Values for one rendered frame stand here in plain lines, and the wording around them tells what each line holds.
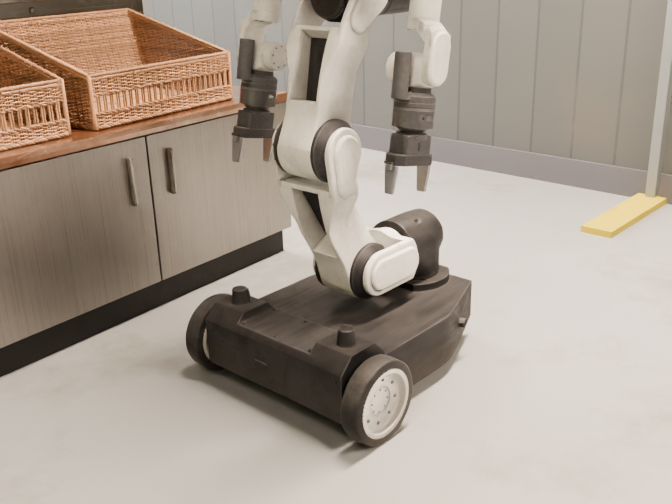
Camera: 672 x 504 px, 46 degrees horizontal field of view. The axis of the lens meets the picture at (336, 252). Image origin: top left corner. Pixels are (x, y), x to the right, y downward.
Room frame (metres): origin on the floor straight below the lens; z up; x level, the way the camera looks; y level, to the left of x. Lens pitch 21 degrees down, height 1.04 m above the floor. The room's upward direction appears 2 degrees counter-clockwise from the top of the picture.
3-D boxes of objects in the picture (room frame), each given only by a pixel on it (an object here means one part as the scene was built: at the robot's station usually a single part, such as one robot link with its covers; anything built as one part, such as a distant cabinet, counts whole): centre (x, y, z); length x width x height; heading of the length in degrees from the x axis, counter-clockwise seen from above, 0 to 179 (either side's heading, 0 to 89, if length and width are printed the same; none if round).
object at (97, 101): (2.52, 0.67, 0.72); 0.56 x 0.49 x 0.28; 143
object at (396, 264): (1.91, -0.07, 0.28); 0.21 x 0.20 x 0.13; 137
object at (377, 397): (1.53, -0.08, 0.10); 0.20 x 0.05 x 0.20; 137
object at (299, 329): (1.89, -0.05, 0.19); 0.64 x 0.52 x 0.33; 137
